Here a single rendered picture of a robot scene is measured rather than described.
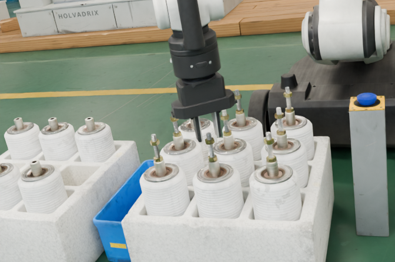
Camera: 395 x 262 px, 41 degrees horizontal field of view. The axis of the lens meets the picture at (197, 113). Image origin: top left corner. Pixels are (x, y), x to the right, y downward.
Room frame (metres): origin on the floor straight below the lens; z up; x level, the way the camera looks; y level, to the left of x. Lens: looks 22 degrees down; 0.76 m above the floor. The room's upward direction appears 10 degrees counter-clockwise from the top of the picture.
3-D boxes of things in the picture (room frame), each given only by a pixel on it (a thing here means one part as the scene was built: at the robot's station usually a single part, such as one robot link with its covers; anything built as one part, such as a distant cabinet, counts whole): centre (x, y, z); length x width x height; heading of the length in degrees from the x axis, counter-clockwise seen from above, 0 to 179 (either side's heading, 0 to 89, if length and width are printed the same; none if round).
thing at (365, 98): (1.02, -0.35, 0.32); 0.04 x 0.04 x 0.02
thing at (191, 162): (1.10, 0.05, 0.16); 0.10 x 0.10 x 0.18
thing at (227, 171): (0.95, -0.01, 0.25); 0.08 x 0.08 x 0.01
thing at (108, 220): (1.18, 0.18, 0.06); 0.30 x 0.11 x 0.12; 156
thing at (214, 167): (0.95, -0.01, 0.26); 0.02 x 0.02 x 0.03
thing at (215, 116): (0.95, -0.04, 0.36); 0.03 x 0.02 x 0.06; 11
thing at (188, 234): (1.06, -0.06, 0.09); 0.39 x 0.39 x 0.18; 69
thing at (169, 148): (1.10, 0.05, 0.25); 0.08 x 0.08 x 0.01
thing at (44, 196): (1.09, 0.38, 0.16); 0.10 x 0.10 x 0.18
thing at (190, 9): (0.94, -0.02, 0.57); 0.11 x 0.11 x 0.11; 2
